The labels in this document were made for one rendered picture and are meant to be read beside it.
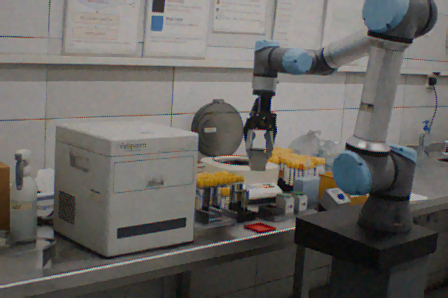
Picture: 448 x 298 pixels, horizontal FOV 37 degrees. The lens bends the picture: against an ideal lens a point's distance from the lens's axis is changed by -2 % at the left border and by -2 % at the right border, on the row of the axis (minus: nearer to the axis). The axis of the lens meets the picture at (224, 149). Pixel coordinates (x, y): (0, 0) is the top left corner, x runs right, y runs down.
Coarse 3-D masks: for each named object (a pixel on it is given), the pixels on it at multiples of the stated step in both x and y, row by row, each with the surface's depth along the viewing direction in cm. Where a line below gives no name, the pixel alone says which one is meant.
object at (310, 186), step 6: (294, 180) 229; (300, 180) 227; (306, 180) 228; (312, 180) 231; (318, 180) 234; (294, 186) 229; (300, 186) 227; (306, 186) 228; (312, 186) 231; (318, 186) 234; (306, 192) 229; (312, 192) 232; (312, 198) 232; (312, 204) 232
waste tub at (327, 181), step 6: (318, 174) 241; (324, 174) 239; (330, 174) 245; (324, 180) 239; (330, 180) 237; (324, 186) 239; (330, 186) 237; (336, 186) 235; (318, 192) 242; (318, 198) 242; (348, 198) 234; (354, 198) 236; (360, 198) 238; (354, 204) 237; (360, 204) 239
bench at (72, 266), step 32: (288, 192) 253; (416, 192) 267; (288, 224) 208; (0, 256) 160; (64, 256) 164; (96, 256) 166; (128, 256) 168; (160, 256) 171; (192, 256) 178; (224, 256) 190; (0, 288) 141; (32, 288) 147; (64, 288) 153; (96, 288) 162; (320, 288) 326
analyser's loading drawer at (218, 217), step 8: (208, 208) 195; (200, 216) 190; (208, 216) 188; (216, 216) 192; (224, 216) 197; (232, 216) 195; (200, 224) 187; (208, 224) 187; (216, 224) 189; (224, 224) 192; (232, 224) 195
